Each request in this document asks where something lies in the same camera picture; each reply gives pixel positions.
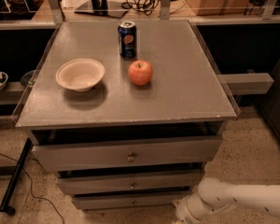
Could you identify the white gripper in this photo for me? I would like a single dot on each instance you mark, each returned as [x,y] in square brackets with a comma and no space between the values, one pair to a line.
[184,213]

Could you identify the grey bottom drawer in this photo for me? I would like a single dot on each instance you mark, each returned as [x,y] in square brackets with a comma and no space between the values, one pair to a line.
[148,198]

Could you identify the grey drawer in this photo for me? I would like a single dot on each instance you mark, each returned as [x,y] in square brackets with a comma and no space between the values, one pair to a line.
[126,153]
[140,181]
[148,198]

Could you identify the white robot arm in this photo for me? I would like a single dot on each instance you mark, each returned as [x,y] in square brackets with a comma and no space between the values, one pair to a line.
[215,196]

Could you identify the grey top drawer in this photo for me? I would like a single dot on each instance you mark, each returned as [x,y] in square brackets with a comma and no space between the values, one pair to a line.
[126,153]

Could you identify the grey drawer cabinet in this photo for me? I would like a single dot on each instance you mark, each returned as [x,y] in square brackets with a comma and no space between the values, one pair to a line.
[184,97]

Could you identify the grey middle drawer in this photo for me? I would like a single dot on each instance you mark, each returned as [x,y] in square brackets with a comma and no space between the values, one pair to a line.
[140,181]

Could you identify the grey metal shelf beam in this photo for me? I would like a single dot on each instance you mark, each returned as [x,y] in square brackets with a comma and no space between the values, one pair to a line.
[247,84]

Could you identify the red apple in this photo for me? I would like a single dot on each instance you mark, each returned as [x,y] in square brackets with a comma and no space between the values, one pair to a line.
[140,72]

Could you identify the beige paper bowl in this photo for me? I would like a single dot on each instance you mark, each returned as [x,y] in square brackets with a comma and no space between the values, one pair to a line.
[80,74]

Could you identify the black bar on floor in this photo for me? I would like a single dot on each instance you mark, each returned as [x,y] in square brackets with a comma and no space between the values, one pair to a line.
[4,205]

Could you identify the blue Pepsi can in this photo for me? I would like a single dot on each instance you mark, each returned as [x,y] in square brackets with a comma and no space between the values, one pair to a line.
[127,39]

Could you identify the dark bowl on shelf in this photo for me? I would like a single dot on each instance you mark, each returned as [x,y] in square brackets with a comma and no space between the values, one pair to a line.
[29,79]

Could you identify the black monitor stand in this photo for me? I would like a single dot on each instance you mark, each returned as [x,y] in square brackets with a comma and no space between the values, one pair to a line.
[102,8]

